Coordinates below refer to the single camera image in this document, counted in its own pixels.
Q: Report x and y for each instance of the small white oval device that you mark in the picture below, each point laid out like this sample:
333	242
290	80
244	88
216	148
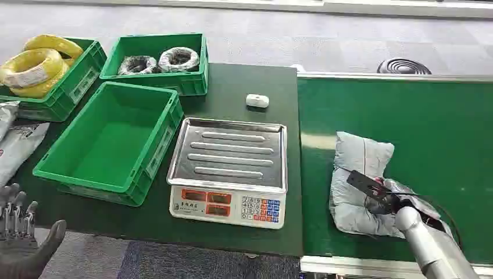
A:
257	101

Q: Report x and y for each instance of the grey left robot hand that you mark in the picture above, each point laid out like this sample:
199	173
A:
23	254

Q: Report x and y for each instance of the green crate with yellow coils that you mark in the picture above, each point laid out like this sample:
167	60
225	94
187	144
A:
65	92

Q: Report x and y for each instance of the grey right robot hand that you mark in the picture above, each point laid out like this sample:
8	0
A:
379	194

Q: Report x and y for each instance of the green crate with black coils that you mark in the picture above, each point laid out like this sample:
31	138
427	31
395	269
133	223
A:
154	83

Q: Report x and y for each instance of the grey plastic parcel bag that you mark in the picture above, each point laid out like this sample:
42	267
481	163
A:
17	150
5	115
354	181

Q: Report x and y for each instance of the green conveyor belt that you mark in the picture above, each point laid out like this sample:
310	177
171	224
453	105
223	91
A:
423	127

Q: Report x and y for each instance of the empty green plastic crate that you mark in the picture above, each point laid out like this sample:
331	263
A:
111	142

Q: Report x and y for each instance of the white electronic weighing scale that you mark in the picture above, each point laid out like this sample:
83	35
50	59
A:
229	169

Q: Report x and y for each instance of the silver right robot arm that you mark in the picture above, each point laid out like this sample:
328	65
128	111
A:
431	250

